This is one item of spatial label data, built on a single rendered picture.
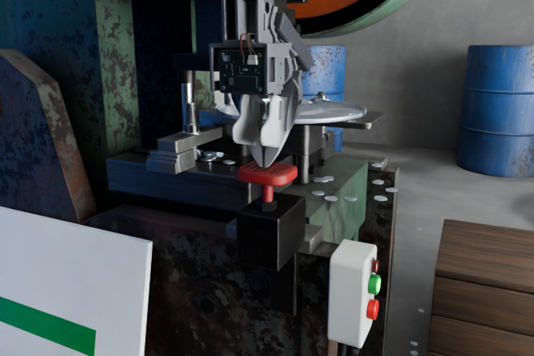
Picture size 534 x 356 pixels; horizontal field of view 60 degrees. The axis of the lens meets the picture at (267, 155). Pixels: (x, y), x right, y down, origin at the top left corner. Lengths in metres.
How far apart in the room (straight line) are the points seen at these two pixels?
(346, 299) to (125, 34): 0.63
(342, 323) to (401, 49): 3.63
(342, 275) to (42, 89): 0.62
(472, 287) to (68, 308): 0.93
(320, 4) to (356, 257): 0.75
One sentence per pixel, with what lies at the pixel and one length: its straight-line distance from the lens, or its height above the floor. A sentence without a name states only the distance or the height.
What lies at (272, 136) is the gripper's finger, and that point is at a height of 0.81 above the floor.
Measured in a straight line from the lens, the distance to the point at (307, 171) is 0.89.
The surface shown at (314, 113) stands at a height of 0.78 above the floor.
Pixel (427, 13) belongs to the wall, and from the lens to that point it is 4.18.
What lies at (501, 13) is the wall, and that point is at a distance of 4.15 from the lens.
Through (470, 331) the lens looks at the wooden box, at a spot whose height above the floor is 0.19.
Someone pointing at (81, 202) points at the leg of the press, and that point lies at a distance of 0.94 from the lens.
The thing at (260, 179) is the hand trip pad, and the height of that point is 0.75.
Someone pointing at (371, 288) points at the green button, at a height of 0.58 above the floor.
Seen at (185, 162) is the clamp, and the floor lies 0.72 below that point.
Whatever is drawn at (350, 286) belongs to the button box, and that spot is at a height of 0.59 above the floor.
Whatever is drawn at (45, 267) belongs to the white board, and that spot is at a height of 0.50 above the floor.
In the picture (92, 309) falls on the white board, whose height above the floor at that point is 0.45.
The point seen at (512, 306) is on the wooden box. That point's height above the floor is 0.29.
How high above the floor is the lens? 0.92
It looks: 14 degrees down
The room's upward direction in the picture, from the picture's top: straight up
